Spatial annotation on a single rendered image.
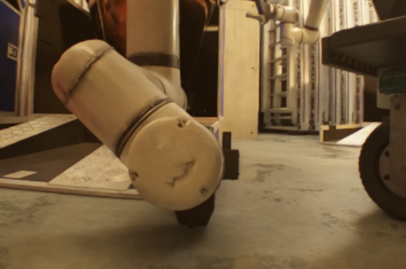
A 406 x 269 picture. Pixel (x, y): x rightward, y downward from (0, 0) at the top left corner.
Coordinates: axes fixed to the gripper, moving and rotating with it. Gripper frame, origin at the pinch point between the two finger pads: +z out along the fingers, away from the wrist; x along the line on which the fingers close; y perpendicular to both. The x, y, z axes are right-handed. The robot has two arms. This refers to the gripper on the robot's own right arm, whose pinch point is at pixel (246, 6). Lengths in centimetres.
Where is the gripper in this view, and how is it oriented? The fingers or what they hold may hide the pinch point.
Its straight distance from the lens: 158.7
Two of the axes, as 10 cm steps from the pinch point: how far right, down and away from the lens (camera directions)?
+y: 3.7, -4.1, -8.3
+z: -9.1, -0.1, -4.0
